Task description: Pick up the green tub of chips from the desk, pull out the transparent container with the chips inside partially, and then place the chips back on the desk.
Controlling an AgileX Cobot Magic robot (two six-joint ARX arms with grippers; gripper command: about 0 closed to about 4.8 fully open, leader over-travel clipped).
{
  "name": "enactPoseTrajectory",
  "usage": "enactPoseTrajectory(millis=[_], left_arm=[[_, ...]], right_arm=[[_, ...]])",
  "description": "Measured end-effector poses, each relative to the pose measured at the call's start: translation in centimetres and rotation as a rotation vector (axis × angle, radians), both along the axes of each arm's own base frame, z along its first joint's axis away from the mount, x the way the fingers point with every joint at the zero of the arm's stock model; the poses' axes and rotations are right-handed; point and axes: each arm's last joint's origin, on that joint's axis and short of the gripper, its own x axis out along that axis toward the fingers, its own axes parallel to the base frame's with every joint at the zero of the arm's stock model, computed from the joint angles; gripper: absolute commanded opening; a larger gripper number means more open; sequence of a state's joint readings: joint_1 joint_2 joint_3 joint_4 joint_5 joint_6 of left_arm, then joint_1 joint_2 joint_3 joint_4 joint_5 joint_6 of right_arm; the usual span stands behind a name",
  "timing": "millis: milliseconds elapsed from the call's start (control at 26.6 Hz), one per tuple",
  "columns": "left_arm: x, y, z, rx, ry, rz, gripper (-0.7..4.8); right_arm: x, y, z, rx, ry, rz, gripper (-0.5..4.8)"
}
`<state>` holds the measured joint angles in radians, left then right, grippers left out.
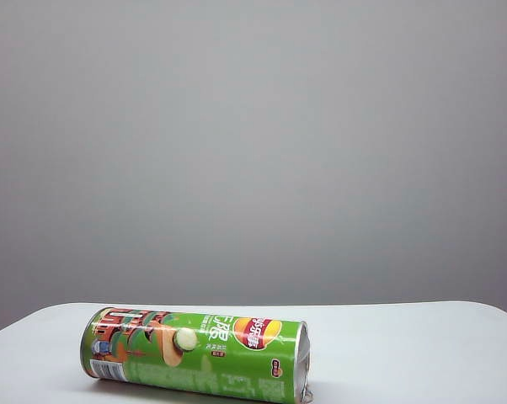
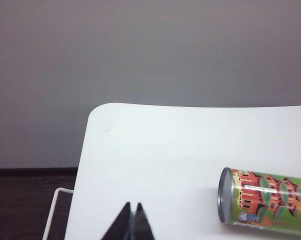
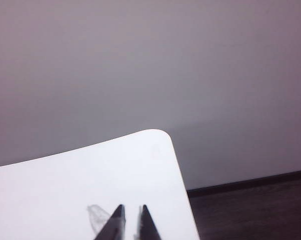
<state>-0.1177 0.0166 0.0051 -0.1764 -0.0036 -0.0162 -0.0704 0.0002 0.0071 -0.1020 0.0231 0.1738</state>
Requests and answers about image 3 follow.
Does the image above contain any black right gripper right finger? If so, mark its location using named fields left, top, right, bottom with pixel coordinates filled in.
left=136, top=204, right=164, bottom=240

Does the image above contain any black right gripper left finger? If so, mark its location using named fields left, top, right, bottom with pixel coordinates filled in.
left=93, top=204, right=127, bottom=240

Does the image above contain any dark wall baseboard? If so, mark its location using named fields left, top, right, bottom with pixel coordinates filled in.
left=186, top=169, right=301, bottom=199

